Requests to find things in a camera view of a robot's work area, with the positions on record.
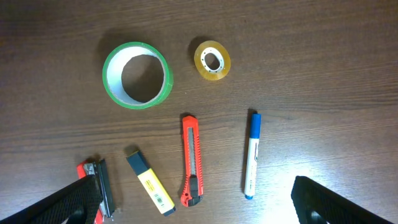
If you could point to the small yellow tape roll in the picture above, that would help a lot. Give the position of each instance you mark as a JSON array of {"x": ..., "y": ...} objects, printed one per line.
[{"x": 212, "y": 60}]

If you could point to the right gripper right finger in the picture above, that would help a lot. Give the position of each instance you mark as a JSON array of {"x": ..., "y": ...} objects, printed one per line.
[{"x": 315, "y": 203}]

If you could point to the orange stapler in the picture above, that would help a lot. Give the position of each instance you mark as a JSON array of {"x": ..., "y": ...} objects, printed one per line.
[{"x": 106, "y": 207}]

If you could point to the orange utility knife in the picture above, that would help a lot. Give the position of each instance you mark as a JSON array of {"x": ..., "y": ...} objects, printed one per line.
[{"x": 192, "y": 192}]

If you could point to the green tape roll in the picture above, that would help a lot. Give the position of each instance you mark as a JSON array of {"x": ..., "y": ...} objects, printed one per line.
[{"x": 137, "y": 76}]

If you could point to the blue white marker pen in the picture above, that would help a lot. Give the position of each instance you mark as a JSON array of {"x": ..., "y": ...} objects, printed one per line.
[{"x": 253, "y": 149}]

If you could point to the yellow highlighter marker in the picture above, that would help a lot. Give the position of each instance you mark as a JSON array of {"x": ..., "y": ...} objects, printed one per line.
[{"x": 151, "y": 183}]

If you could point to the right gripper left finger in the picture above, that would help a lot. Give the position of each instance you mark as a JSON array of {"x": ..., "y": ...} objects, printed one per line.
[{"x": 75, "y": 203}]

